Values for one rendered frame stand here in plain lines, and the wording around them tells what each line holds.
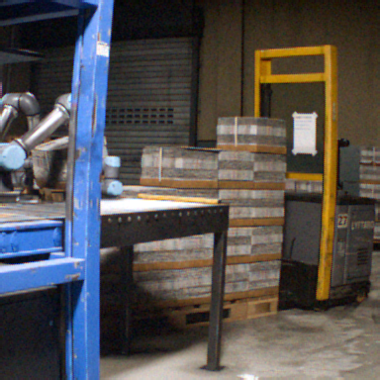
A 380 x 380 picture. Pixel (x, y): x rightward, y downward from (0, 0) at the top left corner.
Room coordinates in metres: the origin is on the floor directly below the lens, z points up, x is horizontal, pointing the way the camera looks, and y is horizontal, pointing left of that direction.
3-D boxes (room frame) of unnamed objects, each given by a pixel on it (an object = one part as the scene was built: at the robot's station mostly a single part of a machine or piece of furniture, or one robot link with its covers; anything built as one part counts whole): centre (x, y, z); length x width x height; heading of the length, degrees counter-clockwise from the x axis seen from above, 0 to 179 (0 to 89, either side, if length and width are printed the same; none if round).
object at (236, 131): (4.93, -0.46, 0.65); 0.39 x 0.30 x 1.29; 39
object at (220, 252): (3.47, -0.20, 0.34); 0.06 x 0.06 x 0.68; 62
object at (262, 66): (5.46, -0.59, 0.97); 0.09 x 0.09 x 1.75; 39
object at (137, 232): (2.90, 0.10, 0.74); 1.34 x 0.05 x 0.12; 152
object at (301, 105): (5.22, -0.81, 1.28); 0.57 x 0.01 x 0.65; 39
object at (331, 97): (4.95, -1.01, 0.97); 0.09 x 0.09 x 1.75; 39
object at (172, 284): (4.47, 0.10, 0.42); 1.17 x 0.39 x 0.83; 129
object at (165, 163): (4.55, 0.00, 0.95); 0.38 x 0.29 x 0.23; 41
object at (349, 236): (5.44, -1.08, 0.40); 0.69 x 0.55 x 0.80; 39
